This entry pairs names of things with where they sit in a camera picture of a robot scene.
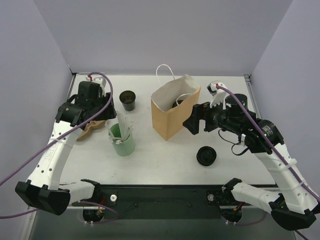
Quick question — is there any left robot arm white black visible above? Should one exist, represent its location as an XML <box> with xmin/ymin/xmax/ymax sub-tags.
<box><xmin>15</xmin><ymin>81</ymin><xmax>117</xmax><ymax>216</ymax></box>

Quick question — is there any black takeout coffee cup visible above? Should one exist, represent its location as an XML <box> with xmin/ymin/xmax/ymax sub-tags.
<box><xmin>119</xmin><ymin>90</ymin><xmax>136</xmax><ymax>112</ymax></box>

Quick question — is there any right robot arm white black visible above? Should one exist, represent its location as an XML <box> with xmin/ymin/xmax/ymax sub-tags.
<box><xmin>182</xmin><ymin>93</ymin><xmax>320</xmax><ymax>231</ymax></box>

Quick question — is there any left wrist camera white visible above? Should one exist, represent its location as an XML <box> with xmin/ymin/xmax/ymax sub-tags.
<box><xmin>85</xmin><ymin>71</ymin><xmax>109</xmax><ymax>98</ymax></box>

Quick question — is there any brown paper takeout bag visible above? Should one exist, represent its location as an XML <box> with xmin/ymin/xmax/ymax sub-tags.
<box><xmin>150</xmin><ymin>64</ymin><xmax>201</xmax><ymax>141</ymax></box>

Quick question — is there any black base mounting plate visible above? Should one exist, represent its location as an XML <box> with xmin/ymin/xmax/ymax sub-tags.
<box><xmin>71</xmin><ymin>184</ymin><xmax>252</xmax><ymax>221</ymax></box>

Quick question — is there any black cup lid stack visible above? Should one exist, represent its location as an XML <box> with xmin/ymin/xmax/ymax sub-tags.
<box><xmin>196</xmin><ymin>146</ymin><xmax>217</xmax><ymax>167</ymax></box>

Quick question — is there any green straw holder cup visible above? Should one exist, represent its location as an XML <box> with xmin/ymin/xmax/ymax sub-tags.
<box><xmin>108</xmin><ymin>123</ymin><xmax>136</xmax><ymax>157</ymax></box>

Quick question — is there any brown cardboard cup carrier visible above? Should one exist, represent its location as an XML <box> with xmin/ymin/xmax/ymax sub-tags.
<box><xmin>76</xmin><ymin>120</ymin><xmax>107</xmax><ymax>142</ymax></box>

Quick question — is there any white wrapped straw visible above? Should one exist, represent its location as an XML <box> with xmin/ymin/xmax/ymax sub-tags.
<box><xmin>104</xmin><ymin>110</ymin><xmax>134</xmax><ymax>145</ymax></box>

